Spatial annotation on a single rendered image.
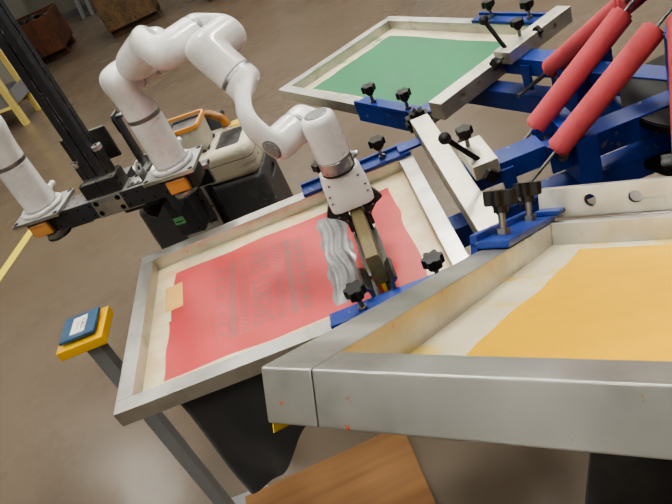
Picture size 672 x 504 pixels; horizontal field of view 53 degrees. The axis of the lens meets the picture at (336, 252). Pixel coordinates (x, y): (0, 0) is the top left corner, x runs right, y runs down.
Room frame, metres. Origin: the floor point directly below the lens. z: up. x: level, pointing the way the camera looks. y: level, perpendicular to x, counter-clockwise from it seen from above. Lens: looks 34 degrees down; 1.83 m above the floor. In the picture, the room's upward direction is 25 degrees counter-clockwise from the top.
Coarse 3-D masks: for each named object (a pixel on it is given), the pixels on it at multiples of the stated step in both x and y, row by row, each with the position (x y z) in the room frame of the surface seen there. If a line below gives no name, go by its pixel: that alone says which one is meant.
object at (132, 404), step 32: (320, 192) 1.55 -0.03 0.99; (416, 192) 1.35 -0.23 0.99; (224, 224) 1.62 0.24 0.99; (256, 224) 1.57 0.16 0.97; (448, 224) 1.18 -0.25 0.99; (160, 256) 1.60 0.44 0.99; (448, 256) 1.07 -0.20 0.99; (128, 352) 1.25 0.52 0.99; (256, 352) 1.05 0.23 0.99; (288, 352) 1.03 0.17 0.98; (128, 384) 1.14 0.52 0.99; (192, 384) 1.05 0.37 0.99; (224, 384) 1.04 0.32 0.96; (128, 416) 1.06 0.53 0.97
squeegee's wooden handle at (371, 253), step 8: (360, 208) 1.28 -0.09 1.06; (352, 216) 1.26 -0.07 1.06; (360, 216) 1.25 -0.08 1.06; (360, 224) 1.22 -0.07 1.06; (368, 224) 1.22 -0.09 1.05; (360, 232) 1.19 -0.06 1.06; (368, 232) 1.17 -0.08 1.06; (360, 240) 1.16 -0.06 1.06; (368, 240) 1.15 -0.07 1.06; (368, 248) 1.12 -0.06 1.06; (376, 248) 1.11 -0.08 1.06; (368, 256) 1.09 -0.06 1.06; (376, 256) 1.09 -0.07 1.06; (368, 264) 1.09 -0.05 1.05; (376, 264) 1.09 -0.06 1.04; (376, 272) 1.09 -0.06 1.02; (384, 272) 1.09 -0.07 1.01; (376, 280) 1.09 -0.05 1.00; (384, 280) 1.09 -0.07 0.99
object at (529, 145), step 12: (516, 144) 1.27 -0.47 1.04; (528, 144) 1.25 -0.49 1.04; (540, 144) 1.23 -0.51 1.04; (504, 156) 1.25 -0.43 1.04; (516, 156) 1.23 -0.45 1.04; (528, 156) 1.22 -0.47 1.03; (540, 156) 1.22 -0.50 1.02; (516, 168) 1.23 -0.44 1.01; (528, 168) 1.23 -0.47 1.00; (480, 180) 1.24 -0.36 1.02
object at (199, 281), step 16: (384, 192) 1.47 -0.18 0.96; (384, 208) 1.40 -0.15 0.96; (304, 224) 1.49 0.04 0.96; (384, 224) 1.34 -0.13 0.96; (400, 224) 1.31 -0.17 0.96; (256, 240) 1.52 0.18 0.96; (272, 240) 1.49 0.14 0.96; (304, 240) 1.42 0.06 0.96; (320, 240) 1.39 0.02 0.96; (352, 240) 1.33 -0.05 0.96; (224, 256) 1.52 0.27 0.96; (240, 256) 1.48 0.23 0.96; (320, 256) 1.33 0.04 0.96; (192, 272) 1.51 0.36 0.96; (208, 272) 1.48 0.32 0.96; (192, 288) 1.44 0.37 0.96; (208, 288) 1.41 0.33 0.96; (192, 304) 1.37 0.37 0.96; (208, 304) 1.34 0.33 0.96
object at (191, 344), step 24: (384, 240) 1.27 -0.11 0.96; (408, 240) 1.23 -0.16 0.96; (360, 264) 1.23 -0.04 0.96; (408, 264) 1.15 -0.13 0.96; (312, 288) 1.22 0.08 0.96; (312, 312) 1.14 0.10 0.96; (192, 336) 1.25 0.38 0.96; (240, 336) 1.17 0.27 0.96; (264, 336) 1.14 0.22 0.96; (168, 360) 1.20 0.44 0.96; (192, 360) 1.17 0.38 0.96
